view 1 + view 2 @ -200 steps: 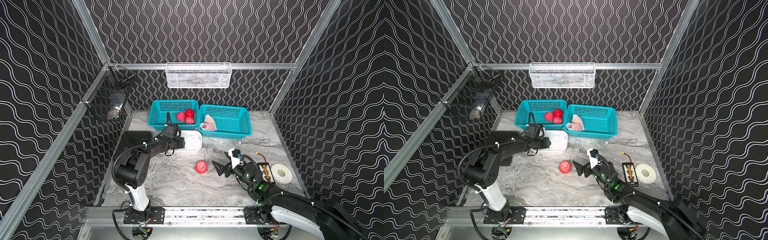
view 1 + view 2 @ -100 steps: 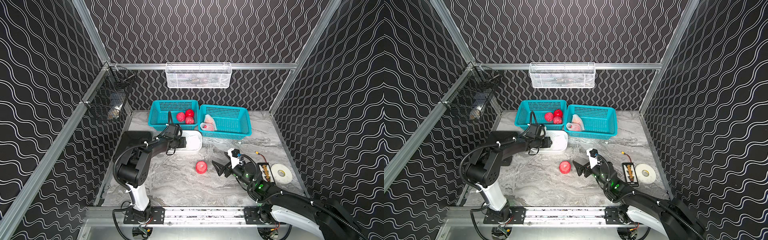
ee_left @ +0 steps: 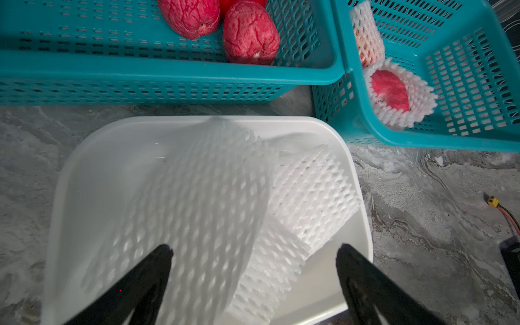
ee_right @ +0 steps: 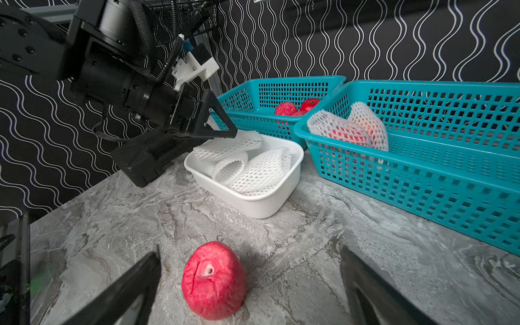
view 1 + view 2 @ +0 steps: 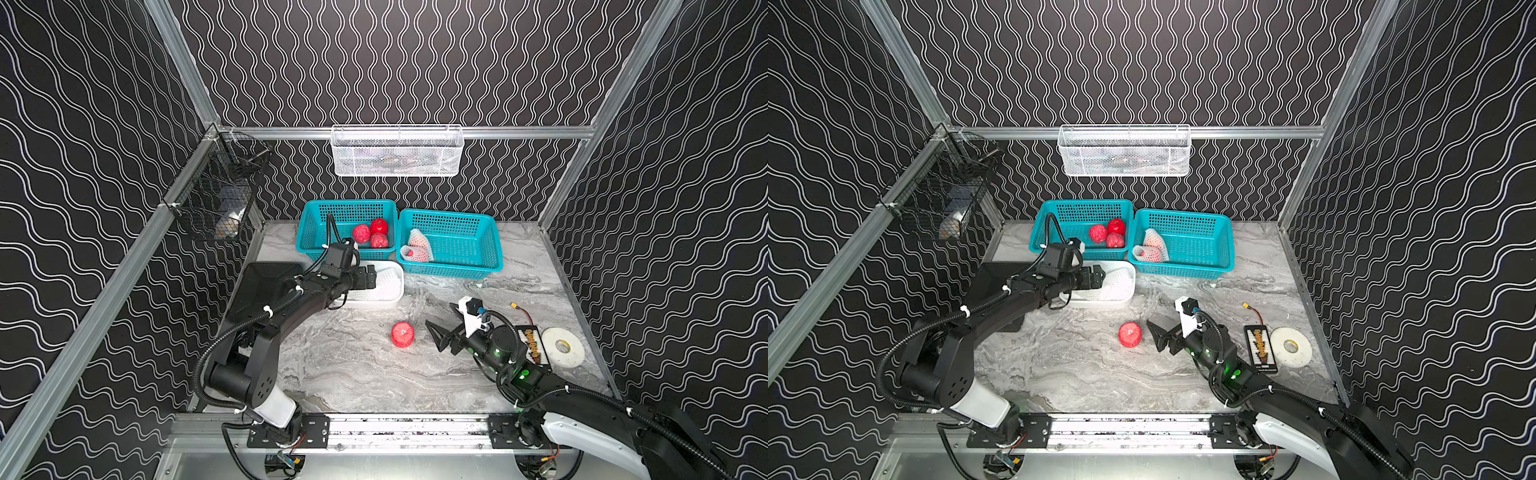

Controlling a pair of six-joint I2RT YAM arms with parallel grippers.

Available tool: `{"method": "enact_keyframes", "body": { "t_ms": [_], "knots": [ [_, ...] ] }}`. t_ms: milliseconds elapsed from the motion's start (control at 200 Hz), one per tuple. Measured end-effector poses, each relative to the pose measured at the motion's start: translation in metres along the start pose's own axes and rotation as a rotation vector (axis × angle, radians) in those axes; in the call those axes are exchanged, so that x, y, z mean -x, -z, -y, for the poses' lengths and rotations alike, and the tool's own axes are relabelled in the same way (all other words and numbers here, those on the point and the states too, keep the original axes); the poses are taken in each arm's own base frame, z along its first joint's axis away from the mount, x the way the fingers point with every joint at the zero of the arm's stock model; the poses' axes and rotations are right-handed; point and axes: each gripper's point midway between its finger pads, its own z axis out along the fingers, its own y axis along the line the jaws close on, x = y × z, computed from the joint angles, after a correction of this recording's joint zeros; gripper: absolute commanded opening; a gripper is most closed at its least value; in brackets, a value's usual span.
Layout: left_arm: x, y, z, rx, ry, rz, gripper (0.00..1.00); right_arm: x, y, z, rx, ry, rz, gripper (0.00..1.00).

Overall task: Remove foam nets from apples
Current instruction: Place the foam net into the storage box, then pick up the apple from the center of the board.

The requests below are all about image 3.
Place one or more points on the left teal plastic basket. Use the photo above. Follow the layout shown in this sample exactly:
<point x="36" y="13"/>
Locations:
<point x="123" y="52"/>

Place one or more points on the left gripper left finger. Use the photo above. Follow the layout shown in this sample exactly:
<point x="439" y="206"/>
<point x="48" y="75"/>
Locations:
<point x="137" y="297"/>

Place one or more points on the netted apple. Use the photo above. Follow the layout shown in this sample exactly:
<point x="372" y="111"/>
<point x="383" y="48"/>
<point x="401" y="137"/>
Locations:
<point x="369" y="41"/>
<point x="399" y="98"/>
<point x="191" y="19"/>

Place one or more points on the white foam net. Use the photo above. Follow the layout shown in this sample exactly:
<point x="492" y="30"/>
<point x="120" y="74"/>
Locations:
<point x="207" y="201"/>
<point x="276" y="261"/>
<point x="312" y="196"/>

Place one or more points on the teal plastic basket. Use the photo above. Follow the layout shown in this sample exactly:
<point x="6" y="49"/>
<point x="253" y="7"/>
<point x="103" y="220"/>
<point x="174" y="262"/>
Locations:
<point x="123" y="52"/>
<point x="460" y="49"/>

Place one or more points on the right teal plastic basket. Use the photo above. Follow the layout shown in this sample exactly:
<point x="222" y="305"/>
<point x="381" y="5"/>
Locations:
<point x="460" y="49"/>

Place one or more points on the white plastic tray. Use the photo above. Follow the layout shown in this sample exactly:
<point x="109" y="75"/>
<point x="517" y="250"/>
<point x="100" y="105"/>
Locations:
<point x="100" y="179"/>

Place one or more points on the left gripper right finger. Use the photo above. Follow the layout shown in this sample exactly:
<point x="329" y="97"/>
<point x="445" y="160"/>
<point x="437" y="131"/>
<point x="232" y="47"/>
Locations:
<point x="371" y="296"/>

